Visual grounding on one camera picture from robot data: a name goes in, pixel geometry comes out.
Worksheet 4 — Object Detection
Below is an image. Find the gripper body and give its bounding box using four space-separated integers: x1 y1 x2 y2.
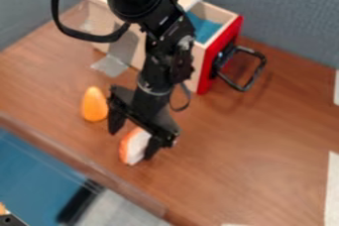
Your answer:
107 83 183 148

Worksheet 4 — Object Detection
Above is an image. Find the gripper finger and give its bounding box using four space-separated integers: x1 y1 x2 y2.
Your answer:
105 102 129 136
143 133 165 162

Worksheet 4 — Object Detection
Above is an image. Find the salmon sushi toy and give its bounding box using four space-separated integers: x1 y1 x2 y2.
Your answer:
117 127 154 167

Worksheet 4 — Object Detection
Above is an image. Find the drawer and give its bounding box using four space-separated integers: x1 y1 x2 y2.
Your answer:
178 1 270 96

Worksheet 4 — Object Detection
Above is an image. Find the orange toy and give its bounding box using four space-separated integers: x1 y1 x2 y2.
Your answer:
79 85 110 123

